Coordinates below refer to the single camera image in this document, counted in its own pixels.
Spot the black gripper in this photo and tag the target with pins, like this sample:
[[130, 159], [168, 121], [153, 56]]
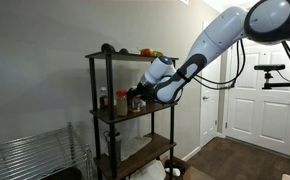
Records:
[[144, 90]]

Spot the orange label spice bottle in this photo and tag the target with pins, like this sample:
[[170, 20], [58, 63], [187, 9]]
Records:
[[136, 105]]

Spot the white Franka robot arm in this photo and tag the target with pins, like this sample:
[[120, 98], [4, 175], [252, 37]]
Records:
[[218, 36]]

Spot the red capped spice jar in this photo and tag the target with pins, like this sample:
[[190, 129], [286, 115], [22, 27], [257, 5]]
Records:
[[121, 105]]

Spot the clear bottle with dark liquid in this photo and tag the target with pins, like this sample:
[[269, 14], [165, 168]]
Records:
[[103, 99]]

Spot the black water bottle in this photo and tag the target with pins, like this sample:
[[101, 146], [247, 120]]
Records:
[[116, 146]]

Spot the white bag under shelf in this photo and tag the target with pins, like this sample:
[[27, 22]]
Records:
[[150, 170]]

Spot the red tomato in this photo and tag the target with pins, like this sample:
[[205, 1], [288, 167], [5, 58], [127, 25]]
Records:
[[146, 52]]

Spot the small dark avocado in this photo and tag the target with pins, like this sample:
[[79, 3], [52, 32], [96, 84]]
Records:
[[124, 51]]

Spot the white mesh mat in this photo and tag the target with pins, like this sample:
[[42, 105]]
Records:
[[135, 145]]

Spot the narrow white panel door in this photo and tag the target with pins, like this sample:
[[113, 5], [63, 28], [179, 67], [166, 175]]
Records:
[[210, 113]]

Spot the brown cardboard box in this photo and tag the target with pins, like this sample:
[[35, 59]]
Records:
[[193, 173]]

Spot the wide white panel door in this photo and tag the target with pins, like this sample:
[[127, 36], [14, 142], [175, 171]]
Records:
[[265, 116]]

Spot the black frame wooden shelf unit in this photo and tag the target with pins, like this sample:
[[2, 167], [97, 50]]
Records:
[[135, 115]]

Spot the black camera on stand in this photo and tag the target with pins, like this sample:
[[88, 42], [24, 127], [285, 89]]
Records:
[[270, 67]]

